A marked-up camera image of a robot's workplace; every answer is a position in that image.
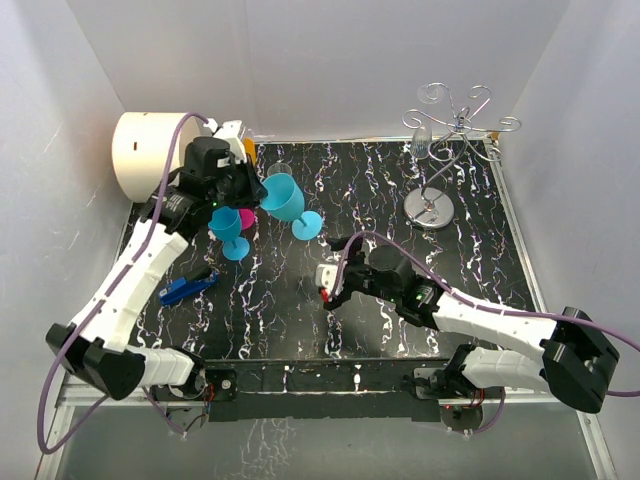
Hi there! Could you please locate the blue wine glass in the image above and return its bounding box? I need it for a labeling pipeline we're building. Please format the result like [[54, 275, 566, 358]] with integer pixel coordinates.
[[260, 173, 323, 241], [208, 207, 250, 261]]

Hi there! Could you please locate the pink plastic wine glass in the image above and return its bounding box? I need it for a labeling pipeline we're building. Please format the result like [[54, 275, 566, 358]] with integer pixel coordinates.
[[238, 209, 256, 230]]

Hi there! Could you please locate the clear glass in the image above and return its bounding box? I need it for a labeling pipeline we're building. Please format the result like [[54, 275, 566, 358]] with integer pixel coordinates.
[[266, 162, 292, 177], [410, 122, 433, 160]]

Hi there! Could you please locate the blue wine glass front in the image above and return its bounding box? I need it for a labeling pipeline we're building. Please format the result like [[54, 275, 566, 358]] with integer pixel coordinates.
[[208, 207, 250, 261]]

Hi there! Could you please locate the yellow plastic wine glass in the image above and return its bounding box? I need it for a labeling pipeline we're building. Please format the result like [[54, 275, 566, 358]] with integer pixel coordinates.
[[243, 137, 257, 166]]

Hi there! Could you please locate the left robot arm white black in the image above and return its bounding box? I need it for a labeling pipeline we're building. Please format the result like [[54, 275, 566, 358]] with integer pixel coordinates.
[[46, 136, 266, 400]]

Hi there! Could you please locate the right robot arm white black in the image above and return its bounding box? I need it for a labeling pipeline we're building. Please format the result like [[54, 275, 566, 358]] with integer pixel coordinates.
[[314, 239, 620, 414]]

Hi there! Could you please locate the blue black clip tool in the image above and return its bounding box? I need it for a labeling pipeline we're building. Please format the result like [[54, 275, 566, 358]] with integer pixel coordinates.
[[158, 266, 218, 306]]

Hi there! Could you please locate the white cylindrical container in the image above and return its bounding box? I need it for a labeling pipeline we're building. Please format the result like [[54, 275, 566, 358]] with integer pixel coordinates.
[[111, 112, 184, 203]]

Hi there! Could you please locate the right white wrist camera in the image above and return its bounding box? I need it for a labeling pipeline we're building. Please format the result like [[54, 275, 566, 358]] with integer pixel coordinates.
[[314, 264, 338, 303]]

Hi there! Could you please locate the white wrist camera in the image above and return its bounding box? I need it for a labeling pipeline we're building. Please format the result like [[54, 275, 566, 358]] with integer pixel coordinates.
[[314, 264, 338, 303], [213, 120, 246, 157]]

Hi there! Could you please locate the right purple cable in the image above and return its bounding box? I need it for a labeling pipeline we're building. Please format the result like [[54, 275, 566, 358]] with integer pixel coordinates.
[[332, 230, 640, 436]]

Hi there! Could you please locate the purple cable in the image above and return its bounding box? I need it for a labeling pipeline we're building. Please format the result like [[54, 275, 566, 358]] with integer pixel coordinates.
[[37, 112, 214, 456], [332, 230, 640, 436]]

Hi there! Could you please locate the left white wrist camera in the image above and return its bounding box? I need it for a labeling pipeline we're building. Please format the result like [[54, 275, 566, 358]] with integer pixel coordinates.
[[213, 120, 246, 157]]

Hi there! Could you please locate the silver wire glass rack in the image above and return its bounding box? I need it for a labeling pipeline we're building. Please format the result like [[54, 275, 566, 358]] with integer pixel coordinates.
[[402, 82, 522, 230]]

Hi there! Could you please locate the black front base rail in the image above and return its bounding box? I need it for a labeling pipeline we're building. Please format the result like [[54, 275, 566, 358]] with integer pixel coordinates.
[[202, 357, 481, 424]]

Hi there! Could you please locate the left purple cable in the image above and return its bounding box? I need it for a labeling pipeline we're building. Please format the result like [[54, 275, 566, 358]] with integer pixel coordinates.
[[37, 112, 214, 456]]

